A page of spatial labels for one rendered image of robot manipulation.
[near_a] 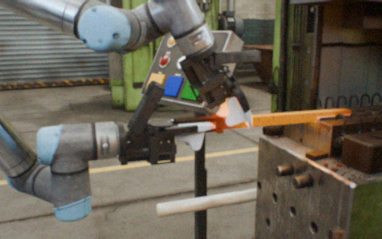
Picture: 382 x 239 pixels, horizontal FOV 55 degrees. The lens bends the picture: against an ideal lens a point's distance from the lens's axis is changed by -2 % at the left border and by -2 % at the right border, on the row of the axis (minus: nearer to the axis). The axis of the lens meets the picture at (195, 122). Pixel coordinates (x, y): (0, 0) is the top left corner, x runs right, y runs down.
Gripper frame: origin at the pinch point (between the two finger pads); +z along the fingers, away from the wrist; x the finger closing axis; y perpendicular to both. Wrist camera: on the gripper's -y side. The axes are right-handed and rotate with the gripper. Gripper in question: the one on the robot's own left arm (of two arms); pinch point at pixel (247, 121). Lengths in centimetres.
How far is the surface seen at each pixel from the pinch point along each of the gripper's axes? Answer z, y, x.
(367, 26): -4.5, -35.9, 3.8
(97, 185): 77, 66, -213
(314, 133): 12.5, -13.7, 1.3
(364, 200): 18.7, -7.4, 22.0
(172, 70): -6, -2, -58
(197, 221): 53, 20, -57
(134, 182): 91, 40, -211
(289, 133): 15.0, -12.2, -9.4
